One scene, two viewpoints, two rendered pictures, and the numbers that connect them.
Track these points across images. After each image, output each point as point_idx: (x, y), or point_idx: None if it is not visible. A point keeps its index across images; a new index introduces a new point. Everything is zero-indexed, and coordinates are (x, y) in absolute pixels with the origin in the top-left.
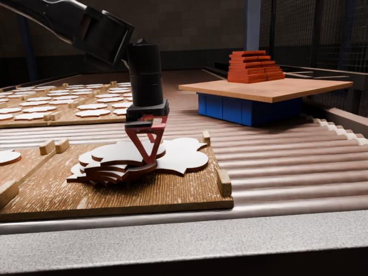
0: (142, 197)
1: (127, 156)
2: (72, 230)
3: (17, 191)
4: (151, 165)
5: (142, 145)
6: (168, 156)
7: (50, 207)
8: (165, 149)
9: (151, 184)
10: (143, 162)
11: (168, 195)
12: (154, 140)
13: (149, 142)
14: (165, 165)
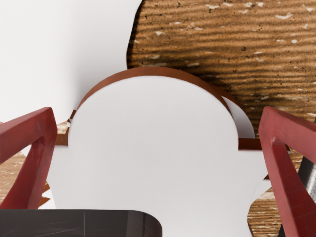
0: (284, 89)
1: (222, 196)
2: (312, 178)
3: None
4: (227, 103)
5: (287, 192)
6: (20, 40)
7: (271, 230)
8: (159, 78)
9: (212, 72)
10: (256, 140)
11: (298, 13)
12: (48, 138)
13: (54, 152)
14: (100, 46)
